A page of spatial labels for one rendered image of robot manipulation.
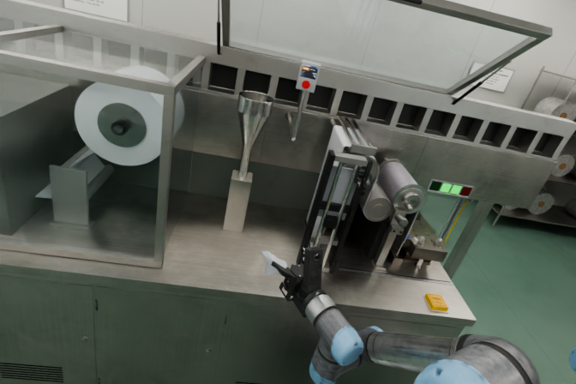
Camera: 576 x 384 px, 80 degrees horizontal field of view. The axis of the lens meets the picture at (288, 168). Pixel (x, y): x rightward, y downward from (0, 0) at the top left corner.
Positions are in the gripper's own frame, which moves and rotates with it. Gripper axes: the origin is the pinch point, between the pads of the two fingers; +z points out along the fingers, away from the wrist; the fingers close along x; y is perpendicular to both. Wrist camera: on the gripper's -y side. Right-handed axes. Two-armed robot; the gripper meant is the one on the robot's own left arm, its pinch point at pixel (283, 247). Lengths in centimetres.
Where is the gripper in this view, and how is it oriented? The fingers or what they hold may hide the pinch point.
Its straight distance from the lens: 105.5
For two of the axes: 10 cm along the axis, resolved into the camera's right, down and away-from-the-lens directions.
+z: -4.8, -4.8, 7.4
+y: -3.3, 8.8, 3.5
